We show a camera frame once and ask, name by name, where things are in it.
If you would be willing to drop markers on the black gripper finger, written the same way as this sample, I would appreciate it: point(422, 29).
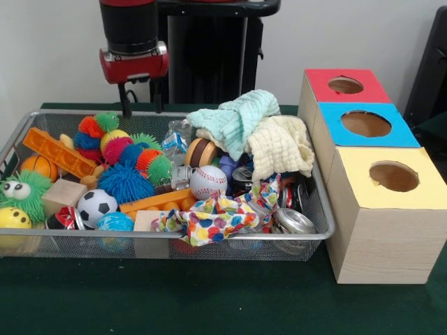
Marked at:
point(158, 96)
point(125, 99)

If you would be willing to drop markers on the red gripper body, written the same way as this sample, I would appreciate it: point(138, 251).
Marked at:
point(134, 68)

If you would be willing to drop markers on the multicolour spiky caterpillar toy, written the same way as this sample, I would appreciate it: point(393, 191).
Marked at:
point(139, 157)

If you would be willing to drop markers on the orange plastic tray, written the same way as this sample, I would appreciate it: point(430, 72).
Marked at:
point(59, 151)

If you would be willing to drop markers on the light blue waffle cloth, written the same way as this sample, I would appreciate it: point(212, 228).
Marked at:
point(241, 122)

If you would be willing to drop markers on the wooden cube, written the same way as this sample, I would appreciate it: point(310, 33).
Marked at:
point(64, 195)

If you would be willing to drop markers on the cream waffle cloth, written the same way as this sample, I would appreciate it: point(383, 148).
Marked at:
point(279, 146)

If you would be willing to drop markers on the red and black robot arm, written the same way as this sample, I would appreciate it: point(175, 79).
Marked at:
point(129, 24)

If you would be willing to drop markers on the clear mesh bin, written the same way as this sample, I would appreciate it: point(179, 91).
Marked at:
point(244, 249)

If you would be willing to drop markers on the wooden box with three holes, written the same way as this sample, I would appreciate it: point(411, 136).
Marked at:
point(384, 244)

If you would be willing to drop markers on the large blue spiky ball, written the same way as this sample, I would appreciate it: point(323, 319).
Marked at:
point(125, 185)

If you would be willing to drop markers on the white baseball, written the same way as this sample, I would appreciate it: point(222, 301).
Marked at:
point(209, 182)

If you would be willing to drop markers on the black and white soccer ball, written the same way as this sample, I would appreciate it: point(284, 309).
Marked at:
point(97, 208)

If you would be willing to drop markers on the colourful spotted cloth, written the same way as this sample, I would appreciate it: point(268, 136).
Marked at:
point(209, 223)

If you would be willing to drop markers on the green googly-eyed puffer ball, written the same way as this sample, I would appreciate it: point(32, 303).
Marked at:
point(21, 192)

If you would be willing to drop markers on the dark green table cloth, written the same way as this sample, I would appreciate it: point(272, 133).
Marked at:
point(174, 296)

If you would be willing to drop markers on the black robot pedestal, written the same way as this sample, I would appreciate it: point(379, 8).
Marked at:
point(216, 70)

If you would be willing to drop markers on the black furniture frame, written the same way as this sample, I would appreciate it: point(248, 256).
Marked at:
point(429, 70)

